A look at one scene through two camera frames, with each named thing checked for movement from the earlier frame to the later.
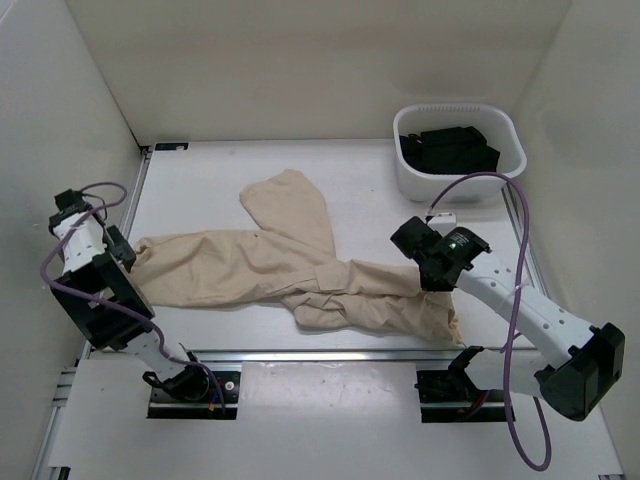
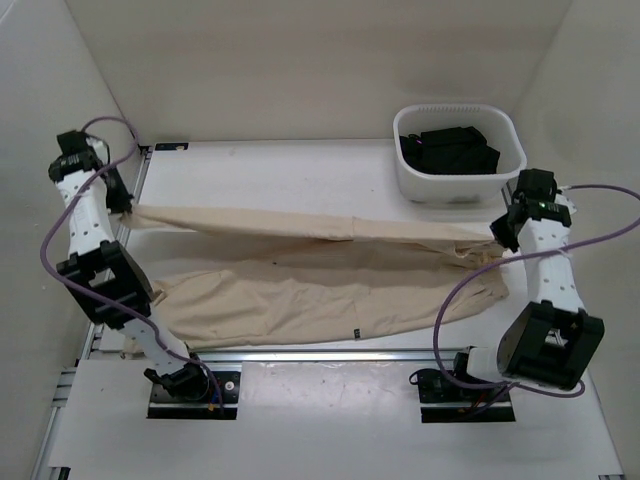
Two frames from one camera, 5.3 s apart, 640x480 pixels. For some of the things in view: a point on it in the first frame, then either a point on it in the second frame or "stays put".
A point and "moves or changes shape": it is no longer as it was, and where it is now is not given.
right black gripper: x=445 y=286 -> x=503 y=237
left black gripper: x=123 y=250 -> x=121 y=200
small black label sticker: x=172 y=146 stays put
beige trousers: x=283 y=255 moves or changes shape
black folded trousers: x=454 y=150 stays put
